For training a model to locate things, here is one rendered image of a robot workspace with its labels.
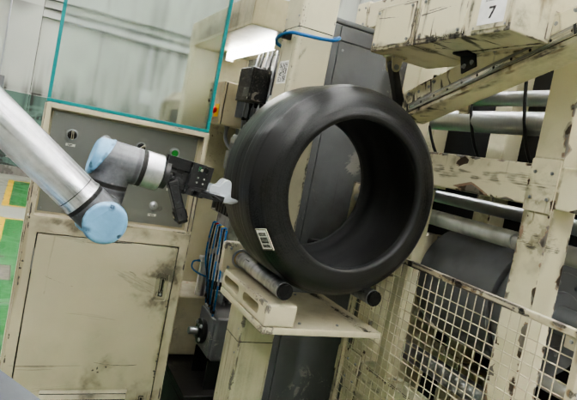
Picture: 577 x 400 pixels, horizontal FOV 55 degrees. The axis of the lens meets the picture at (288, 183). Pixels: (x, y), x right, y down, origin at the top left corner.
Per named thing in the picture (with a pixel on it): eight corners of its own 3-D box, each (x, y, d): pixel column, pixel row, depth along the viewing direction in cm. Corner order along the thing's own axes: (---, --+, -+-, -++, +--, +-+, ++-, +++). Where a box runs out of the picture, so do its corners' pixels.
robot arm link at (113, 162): (81, 172, 133) (94, 132, 133) (133, 185, 138) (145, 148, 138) (85, 177, 124) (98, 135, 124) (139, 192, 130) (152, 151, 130)
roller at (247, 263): (231, 257, 173) (243, 248, 174) (238, 268, 175) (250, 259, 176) (274, 290, 142) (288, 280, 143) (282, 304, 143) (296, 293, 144)
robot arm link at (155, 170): (140, 188, 130) (134, 183, 138) (160, 193, 132) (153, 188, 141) (152, 151, 130) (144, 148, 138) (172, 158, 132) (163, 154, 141)
